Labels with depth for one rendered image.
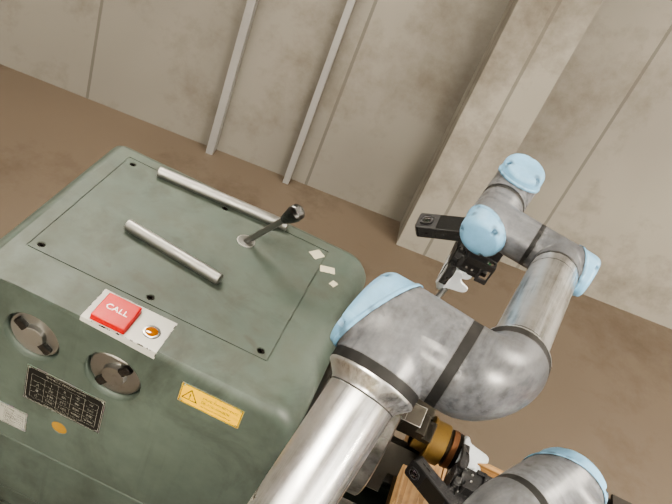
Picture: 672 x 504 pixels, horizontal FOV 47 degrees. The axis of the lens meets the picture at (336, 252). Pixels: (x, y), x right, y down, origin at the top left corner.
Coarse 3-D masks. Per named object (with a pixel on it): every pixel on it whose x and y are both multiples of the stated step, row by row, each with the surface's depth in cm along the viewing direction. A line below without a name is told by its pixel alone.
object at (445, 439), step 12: (444, 432) 147; (456, 432) 149; (408, 444) 149; (420, 444) 147; (432, 444) 146; (444, 444) 146; (456, 444) 147; (432, 456) 147; (444, 456) 147; (456, 456) 146
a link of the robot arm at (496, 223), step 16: (496, 192) 126; (512, 192) 126; (480, 208) 123; (496, 208) 123; (512, 208) 124; (464, 224) 123; (480, 224) 121; (496, 224) 121; (512, 224) 122; (528, 224) 122; (464, 240) 124; (480, 240) 122; (496, 240) 121; (512, 240) 122; (528, 240) 121; (512, 256) 123
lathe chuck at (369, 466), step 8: (400, 416) 135; (392, 424) 135; (384, 432) 135; (392, 432) 135; (384, 440) 135; (376, 448) 135; (384, 448) 135; (368, 456) 136; (376, 456) 135; (368, 464) 136; (376, 464) 136; (360, 472) 137; (368, 472) 137; (352, 480) 139; (360, 480) 138; (368, 480) 138; (352, 488) 141; (360, 488) 140
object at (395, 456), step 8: (392, 440) 150; (400, 440) 152; (392, 448) 149; (400, 448) 149; (408, 448) 150; (384, 456) 149; (392, 456) 149; (400, 456) 149; (408, 456) 149; (416, 456) 149; (384, 464) 150; (392, 464) 149; (400, 464) 149; (408, 464) 149; (376, 472) 150; (384, 472) 150; (392, 472) 150; (376, 480) 150; (376, 488) 150
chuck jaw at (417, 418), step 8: (416, 408) 138; (424, 408) 138; (408, 416) 137; (416, 416) 138; (424, 416) 138; (400, 424) 141; (408, 424) 138; (416, 424) 137; (424, 424) 142; (432, 424) 145; (408, 432) 144; (416, 432) 141; (424, 432) 141; (432, 432) 144; (424, 440) 144
